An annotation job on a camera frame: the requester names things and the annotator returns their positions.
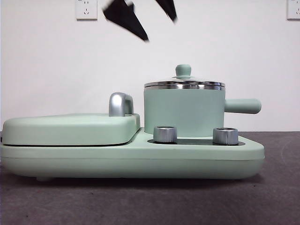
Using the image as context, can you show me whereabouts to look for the silver control knob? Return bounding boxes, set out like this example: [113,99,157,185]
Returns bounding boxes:
[153,126,178,143]
[212,127,239,144]

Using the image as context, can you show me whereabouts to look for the mint green griddle cover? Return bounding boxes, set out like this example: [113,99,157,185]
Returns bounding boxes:
[1,113,141,146]

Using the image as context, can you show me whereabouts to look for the mint green breakfast machine base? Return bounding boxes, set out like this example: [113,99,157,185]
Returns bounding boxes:
[0,127,265,181]

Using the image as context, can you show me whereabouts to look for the glass lid with mint knob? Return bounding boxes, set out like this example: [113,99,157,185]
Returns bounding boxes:
[143,64,226,90]

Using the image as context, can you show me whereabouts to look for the mint green pot with handle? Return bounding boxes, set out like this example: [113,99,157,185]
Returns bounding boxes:
[143,85,262,139]

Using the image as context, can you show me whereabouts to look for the white wall socket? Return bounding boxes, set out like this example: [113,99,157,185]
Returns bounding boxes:
[75,0,98,21]
[286,0,300,21]

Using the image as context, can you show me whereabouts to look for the silver cover handle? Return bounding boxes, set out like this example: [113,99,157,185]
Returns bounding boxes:
[108,92,135,117]

